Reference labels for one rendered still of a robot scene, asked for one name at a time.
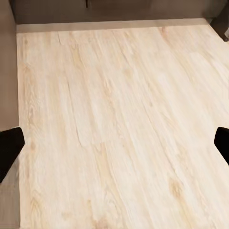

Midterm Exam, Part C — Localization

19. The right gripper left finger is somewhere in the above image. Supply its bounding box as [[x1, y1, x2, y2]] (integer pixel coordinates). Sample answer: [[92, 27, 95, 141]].
[[0, 127, 25, 184]]

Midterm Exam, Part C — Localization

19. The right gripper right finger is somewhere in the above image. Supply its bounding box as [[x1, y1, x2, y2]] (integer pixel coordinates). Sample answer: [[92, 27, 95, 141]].
[[214, 127, 229, 165]]

